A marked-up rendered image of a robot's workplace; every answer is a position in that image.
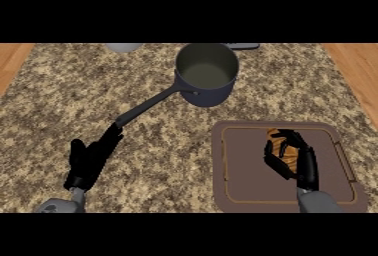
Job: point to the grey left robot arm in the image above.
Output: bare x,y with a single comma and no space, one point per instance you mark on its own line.
60,202

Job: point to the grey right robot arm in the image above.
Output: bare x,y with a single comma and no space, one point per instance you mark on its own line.
317,201

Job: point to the dark blue saucepan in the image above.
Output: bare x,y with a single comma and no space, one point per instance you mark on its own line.
207,75

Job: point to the brown rectangular tray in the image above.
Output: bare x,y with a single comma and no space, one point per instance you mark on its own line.
245,166

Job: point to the dark grey flat object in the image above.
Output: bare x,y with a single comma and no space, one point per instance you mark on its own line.
244,46

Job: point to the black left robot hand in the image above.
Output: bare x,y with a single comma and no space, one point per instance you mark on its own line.
89,160

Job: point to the golden brown croissant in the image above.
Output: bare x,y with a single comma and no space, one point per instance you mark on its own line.
289,153

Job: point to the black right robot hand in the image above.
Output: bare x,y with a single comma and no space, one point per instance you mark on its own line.
303,163

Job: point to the pale grey round object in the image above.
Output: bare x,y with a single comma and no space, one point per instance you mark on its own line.
122,47

